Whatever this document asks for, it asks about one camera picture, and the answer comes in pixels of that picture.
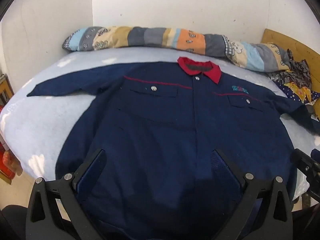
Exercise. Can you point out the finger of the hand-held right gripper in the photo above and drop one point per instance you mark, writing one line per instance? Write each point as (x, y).
(314, 183)
(302, 160)

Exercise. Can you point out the navy shirt with red collar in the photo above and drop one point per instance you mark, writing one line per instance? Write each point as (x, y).
(160, 120)

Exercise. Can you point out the wooden headboard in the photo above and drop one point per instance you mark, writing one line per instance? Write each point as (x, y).
(290, 42)

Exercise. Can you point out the red orange bag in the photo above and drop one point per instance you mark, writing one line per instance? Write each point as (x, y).
(8, 165)

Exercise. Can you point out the dark floral patterned cloth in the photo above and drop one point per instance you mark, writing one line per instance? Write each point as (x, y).
(297, 80)

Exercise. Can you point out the wooden shelf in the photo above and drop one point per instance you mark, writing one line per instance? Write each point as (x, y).
(5, 90)

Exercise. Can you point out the patchwork quilt roll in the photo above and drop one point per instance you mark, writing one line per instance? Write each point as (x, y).
(155, 37)

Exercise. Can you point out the light blue cloud-print bedsheet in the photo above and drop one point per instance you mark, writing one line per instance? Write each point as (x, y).
(50, 120)

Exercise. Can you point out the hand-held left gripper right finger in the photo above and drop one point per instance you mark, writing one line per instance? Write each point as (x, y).
(223, 168)

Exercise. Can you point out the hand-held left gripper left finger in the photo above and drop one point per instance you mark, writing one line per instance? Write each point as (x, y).
(96, 163)

